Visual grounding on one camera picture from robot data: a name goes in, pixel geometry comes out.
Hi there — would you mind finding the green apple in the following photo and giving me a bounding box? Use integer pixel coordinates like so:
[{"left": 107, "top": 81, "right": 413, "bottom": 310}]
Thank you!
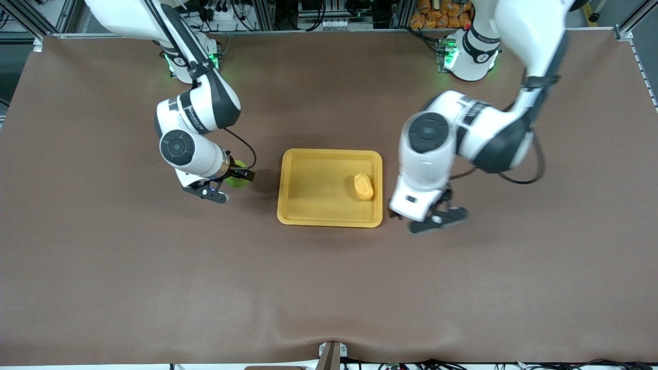
[{"left": 225, "top": 160, "right": 250, "bottom": 189}]

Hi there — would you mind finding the yellow potato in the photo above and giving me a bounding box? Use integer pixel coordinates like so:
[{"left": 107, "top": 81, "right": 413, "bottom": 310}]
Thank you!
[{"left": 353, "top": 173, "right": 374, "bottom": 201}]

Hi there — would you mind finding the yellow plastic tray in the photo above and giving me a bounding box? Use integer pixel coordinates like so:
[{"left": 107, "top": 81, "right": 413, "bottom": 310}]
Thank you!
[{"left": 277, "top": 149, "right": 383, "bottom": 228}]

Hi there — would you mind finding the brown table mat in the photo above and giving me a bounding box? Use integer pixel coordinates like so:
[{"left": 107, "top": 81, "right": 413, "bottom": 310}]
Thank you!
[{"left": 0, "top": 28, "right": 658, "bottom": 366}]

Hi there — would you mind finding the white power strip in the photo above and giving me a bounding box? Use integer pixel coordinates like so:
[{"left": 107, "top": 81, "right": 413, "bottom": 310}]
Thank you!
[{"left": 203, "top": 5, "right": 242, "bottom": 24}]

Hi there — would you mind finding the orange toy food pile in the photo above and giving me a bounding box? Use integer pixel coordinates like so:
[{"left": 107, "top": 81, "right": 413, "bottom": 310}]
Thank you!
[{"left": 410, "top": 0, "right": 476, "bottom": 30}]

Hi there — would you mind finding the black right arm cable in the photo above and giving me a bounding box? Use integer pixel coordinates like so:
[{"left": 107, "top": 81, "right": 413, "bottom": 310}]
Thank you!
[{"left": 224, "top": 127, "right": 257, "bottom": 170}]

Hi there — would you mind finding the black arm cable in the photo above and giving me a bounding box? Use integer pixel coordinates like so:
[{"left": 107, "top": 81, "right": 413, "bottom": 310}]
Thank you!
[
  {"left": 224, "top": 127, "right": 257, "bottom": 170},
  {"left": 450, "top": 131, "right": 546, "bottom": 186}
]

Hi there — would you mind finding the metal table bracket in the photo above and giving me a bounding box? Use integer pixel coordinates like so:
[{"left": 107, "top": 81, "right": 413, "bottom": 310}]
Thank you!
[{"left": 318, "top": 341, "right": 348, "bottom": 370}]

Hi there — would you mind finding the aluminium frame post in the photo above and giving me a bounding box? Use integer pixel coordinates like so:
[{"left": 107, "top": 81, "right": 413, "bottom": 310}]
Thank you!
[
  {"left": 0, "top": 0, "right": 80, "bottom": 36},
  {"left": 614, "top": 0, "right": 658, "bottom": 42}
]

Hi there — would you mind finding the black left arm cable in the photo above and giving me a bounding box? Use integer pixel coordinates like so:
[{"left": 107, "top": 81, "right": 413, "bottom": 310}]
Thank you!
[{"left": 450, "top": 131, "right": 546, "bottom": 186}]

